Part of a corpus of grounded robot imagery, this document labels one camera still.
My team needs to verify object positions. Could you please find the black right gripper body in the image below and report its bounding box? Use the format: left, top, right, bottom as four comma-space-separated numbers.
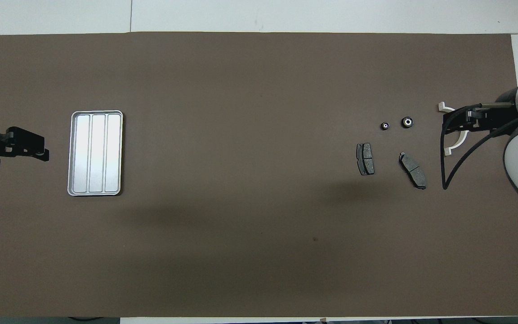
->
477, 104, 518, 131

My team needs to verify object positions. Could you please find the silver metal tray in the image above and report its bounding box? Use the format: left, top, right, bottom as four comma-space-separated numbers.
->
67, 110, 124, 197

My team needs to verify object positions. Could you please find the elongated dark brake pad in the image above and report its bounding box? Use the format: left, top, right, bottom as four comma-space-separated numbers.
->
398, 152, 427, 190

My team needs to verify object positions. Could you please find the rectangular dark brake pad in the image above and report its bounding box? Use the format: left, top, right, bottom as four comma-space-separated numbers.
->
356, 143, 375, 176

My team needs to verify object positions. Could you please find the brown table mat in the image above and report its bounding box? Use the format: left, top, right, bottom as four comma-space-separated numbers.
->
0, 31, 518, 318

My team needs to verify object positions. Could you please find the white half-ring bracket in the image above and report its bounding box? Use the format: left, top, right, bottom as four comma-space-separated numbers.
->
438, 102, 470, 157

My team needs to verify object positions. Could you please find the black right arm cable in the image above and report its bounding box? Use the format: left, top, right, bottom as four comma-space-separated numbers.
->
440, 107, 518, 190

